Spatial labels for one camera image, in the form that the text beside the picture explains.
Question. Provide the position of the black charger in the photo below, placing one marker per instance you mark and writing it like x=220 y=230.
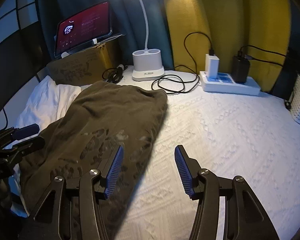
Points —
x=240 y=70

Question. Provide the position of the white power strip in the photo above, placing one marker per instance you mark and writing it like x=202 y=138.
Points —
x=230 y=87

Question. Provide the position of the black window frame post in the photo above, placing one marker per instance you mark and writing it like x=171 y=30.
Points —
x=282 y=80

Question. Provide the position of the white desk lamp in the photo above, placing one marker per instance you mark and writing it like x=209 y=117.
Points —
x=146 y=65

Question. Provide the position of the white cloth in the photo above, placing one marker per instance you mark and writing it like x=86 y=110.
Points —
x=45 y=100

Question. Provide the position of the teal curtain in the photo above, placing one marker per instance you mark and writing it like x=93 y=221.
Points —
x=125 y=10

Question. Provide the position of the brown t-shirt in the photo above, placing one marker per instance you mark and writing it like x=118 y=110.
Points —
x=102 y=120

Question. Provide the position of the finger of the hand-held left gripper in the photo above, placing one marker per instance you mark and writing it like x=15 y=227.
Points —
x=32 y=143
x=27 y=130

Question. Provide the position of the cardboard box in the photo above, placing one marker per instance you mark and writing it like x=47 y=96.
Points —
x=85 y=65

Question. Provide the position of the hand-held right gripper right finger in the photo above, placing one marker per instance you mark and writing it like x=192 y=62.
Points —
x=183 y=170

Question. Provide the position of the tablet with red screen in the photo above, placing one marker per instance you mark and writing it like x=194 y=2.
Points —
x=82 y=27

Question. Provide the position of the clear tablet stand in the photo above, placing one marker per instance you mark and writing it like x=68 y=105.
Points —
x=115 y=37

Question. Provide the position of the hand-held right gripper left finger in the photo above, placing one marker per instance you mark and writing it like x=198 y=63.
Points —
x=115 y=170

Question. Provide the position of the yellow curtain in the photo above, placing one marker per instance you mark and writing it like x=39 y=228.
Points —
x=215 y=10

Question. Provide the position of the white charger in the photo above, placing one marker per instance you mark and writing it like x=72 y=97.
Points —
x=212 y=66

